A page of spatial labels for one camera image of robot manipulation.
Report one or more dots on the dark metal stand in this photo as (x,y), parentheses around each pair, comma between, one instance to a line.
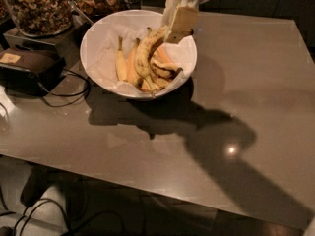
(66,44)

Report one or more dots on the small yellow banana left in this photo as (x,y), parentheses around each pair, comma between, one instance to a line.
(120,61)

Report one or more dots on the yellow banana under pile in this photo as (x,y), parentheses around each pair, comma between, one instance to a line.
(132,76)

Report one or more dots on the large glass jar of nuts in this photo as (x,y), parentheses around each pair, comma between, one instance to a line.
(40,18)

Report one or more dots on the brown spotted banana right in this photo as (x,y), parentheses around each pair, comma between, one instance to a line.
(167,70)

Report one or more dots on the black device with brown pad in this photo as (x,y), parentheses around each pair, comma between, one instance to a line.
(31,72)

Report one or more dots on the white bowl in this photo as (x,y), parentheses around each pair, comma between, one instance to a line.
(98,33)

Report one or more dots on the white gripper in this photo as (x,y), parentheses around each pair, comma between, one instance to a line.
(179,21)

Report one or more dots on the spotted yellow banana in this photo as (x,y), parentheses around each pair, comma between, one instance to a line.
(147,46)

